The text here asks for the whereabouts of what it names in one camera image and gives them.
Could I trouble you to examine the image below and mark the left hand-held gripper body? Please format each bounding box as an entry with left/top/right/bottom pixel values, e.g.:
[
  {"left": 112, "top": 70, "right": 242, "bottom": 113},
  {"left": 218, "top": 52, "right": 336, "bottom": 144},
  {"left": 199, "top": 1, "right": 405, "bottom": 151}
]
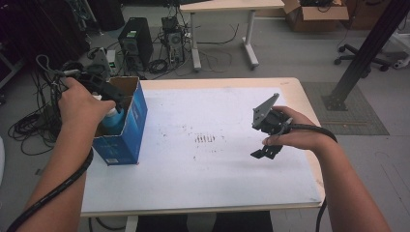
[{"left": 62, "top": 68, "right": 126, "bottom": 103}]

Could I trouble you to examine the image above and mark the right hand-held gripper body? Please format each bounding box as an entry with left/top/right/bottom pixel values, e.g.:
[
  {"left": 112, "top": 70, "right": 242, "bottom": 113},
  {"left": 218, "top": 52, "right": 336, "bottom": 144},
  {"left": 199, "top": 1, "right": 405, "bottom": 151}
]
[{"left": 251, "top": 93, "right": 293, "bottom": 136}]

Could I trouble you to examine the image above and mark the blue bottle with white cap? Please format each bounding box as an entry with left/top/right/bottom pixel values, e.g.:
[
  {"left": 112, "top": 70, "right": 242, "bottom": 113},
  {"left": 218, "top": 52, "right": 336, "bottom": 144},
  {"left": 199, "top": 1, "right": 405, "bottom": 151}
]
[{"left": 93, "top": 94, "right": 128, "bottom": 137}]

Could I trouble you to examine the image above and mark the blue cardboard box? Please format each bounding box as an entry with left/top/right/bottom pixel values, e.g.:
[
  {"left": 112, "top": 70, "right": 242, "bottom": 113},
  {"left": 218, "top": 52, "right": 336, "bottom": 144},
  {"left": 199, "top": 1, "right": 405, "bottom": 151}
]
[{"left": 92, "top": 75, "right": 149, "bottom": 166}]

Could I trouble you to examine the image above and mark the person's left hand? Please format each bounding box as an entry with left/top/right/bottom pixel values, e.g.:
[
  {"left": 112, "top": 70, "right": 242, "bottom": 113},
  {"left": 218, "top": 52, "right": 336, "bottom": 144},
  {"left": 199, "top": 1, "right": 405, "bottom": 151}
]
[{"left": 57, "top": 76, "right": 117, "bottom": 131}]

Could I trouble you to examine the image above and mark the person's right hand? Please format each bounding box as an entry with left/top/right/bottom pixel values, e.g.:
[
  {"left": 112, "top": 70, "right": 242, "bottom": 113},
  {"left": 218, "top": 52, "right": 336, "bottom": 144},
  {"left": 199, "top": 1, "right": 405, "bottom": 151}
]
[{"left": 261, "top": 105, "right": 331, "bottom": 153}]

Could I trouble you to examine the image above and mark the white power strip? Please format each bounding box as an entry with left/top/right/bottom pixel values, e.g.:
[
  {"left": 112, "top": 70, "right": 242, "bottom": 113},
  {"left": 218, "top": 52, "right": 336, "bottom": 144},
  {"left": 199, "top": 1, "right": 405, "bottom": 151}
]
[{"left": 105, "top": 48, "right": 122, "bottom": 77}]

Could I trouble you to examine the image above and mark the white paper sheet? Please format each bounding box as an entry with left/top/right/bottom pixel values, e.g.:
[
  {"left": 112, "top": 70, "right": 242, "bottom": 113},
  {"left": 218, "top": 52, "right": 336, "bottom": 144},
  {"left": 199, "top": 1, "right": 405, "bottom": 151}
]
[{"left": 80, "top": 86, "right": 324, "bottom": 215}]

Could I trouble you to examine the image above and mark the black computer tower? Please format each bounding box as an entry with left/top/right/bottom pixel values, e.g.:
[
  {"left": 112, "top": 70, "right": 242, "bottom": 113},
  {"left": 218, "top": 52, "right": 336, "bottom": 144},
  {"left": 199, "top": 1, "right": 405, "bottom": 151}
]
[{"left": 117, "top": 16, "right": 155, "bottom": 72}]

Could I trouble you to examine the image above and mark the open computer case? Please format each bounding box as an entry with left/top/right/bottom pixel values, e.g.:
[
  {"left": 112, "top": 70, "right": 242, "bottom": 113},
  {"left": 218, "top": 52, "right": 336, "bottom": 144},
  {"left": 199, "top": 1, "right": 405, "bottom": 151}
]
[{"left": 161, "top": 14, "right": 187, "bottom": 65}]

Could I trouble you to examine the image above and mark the grey floor mat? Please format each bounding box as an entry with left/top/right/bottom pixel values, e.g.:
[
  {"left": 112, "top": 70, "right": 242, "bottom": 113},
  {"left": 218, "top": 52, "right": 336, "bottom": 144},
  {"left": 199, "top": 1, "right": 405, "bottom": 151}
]
[{"left": 301, "top": 80, "right": 391, "bottom": 136}]

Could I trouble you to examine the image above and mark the person's dark clothing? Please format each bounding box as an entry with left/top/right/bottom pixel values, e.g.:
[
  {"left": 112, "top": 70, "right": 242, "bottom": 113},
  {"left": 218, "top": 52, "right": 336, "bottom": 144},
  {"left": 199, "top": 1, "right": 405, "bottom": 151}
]
[{"left": 134, "top": 211, "right": 274, "bottom": 232}]

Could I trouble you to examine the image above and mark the black office chair base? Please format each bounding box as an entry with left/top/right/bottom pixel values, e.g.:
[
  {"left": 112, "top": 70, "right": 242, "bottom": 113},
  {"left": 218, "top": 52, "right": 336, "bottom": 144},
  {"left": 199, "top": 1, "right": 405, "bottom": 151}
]
[{"left": 334, "top": 43, "right": 392, "bottom": 73}]

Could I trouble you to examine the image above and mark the open brown cardboard box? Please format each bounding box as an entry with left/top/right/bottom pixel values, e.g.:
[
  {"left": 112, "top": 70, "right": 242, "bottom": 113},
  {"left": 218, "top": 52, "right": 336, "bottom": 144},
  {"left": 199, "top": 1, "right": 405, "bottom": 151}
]
[{"left": 281, "top": 0, "right": 350, "bottom": 33}]

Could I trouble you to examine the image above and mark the white-legged desk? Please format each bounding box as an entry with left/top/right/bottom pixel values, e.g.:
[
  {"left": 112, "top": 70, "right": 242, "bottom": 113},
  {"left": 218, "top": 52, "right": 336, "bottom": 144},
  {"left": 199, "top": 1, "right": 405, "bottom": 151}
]
[{"left": 178, "top": 0, "right": 286, "bottom": 73}]

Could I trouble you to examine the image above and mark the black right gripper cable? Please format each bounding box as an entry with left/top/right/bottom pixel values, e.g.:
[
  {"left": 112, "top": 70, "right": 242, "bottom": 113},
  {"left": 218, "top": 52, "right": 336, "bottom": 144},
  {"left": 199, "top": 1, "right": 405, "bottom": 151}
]
[{"left": 285, "top": 123, "right": 338, "bottom": 232}]

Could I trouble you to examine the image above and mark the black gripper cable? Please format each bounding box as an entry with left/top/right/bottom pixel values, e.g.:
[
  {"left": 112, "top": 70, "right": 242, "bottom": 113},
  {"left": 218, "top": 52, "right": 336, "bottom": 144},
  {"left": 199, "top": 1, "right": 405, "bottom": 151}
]
[
  {"left": 285, "top": 123, "right": 338, "bottom": 232},
  {"left": 5, "top": 147, "right": 95, "bottom": 232}
]

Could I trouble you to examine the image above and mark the bundle of black floor cables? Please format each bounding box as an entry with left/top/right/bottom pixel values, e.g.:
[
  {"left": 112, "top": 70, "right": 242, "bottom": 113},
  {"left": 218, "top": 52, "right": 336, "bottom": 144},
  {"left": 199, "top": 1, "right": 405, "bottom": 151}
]
[{"left": 7, "top": 53, "right": 66, "bottom": 157}]

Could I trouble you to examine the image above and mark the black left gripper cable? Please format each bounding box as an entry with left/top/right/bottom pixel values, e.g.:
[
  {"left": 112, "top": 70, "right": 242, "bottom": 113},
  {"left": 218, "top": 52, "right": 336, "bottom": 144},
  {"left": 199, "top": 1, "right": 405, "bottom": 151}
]
[{"left": 5, "top": 147, "right": 95, "bottom": 232}]

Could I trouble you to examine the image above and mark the black metal stand post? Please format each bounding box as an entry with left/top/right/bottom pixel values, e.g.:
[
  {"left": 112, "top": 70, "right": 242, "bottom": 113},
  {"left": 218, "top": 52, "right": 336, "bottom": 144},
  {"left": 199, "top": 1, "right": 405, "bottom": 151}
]
[{"left": 321, "top": 0, "right": 410, "bottom": 112}]

